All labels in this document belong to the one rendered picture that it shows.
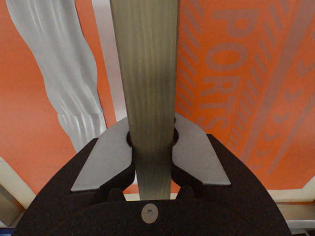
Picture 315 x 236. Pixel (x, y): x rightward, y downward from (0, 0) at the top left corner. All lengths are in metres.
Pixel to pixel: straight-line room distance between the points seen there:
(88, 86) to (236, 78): 0.20
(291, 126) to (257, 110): 0.07
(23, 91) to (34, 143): 0.09
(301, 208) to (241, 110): 0.32
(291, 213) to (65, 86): 0.51
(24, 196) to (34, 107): 0.25
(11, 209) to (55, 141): 0.24
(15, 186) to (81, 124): 0.24
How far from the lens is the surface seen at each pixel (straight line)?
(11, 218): 0.48
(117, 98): 0.18
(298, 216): 0.47
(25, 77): 0.24
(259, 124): 0.25
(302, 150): 0.34
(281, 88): 0.24
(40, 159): 0.32
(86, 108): 0.19
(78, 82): 0.19
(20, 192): 0.43
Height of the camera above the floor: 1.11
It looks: 63 degrees down
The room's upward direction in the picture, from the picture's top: 179 degrees clockwise
